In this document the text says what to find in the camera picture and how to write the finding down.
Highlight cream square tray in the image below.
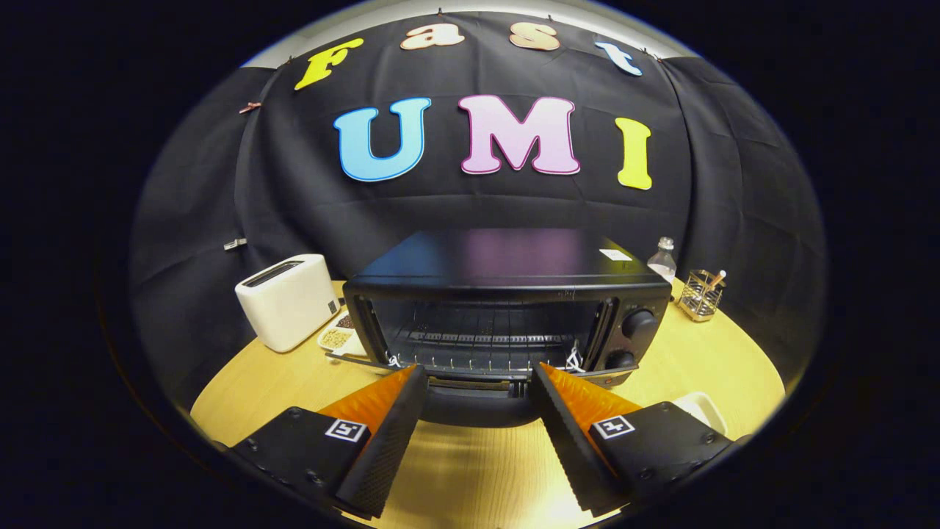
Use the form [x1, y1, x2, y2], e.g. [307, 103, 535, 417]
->
[672, 392, 728, 436]

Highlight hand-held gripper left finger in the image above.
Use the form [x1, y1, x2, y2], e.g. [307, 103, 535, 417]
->
[228, 364, 429, 519]

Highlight white bread toaster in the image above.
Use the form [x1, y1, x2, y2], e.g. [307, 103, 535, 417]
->
[235, 254, 343, 353]

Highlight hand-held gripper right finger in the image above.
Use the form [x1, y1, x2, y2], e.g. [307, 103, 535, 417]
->
[527, 361, 742, 517]

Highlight black backdrop cloth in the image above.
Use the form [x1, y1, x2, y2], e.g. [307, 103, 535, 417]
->
[129, 11, 827, 412]

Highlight clear plastic bottle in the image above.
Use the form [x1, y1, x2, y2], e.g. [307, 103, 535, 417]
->
[647, 237, 677, 284]

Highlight black toaster oven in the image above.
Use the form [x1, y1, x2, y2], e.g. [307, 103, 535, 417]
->
[327, 228, 673, 428]

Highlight small white dish of beans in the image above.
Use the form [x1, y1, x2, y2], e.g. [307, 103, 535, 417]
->
[317, 312, 368, 359]

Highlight metal wire basket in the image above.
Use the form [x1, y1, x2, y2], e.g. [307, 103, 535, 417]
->
[678, 269, 728, 323]

